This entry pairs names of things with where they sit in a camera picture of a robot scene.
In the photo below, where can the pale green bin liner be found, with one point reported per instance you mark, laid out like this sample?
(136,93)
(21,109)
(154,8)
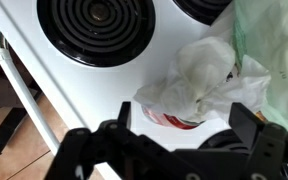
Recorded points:
(277,50)

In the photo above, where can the red coke can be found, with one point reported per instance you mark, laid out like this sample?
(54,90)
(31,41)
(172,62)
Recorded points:
(174,121)

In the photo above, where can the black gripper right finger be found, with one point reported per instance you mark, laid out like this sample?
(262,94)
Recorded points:
(247,125)

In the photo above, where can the black table leg frame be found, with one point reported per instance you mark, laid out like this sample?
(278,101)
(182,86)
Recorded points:
(4,131)

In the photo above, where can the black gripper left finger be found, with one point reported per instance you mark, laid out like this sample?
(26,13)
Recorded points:
(125,115)

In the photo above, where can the large black coil burner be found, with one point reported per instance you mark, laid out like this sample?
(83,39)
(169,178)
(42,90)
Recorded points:
(202,10)

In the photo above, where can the small black coil burner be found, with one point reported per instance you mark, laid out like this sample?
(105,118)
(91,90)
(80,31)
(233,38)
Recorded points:
(95,31)

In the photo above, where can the white electric stove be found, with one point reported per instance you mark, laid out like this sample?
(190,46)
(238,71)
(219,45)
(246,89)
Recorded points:
(84,86)

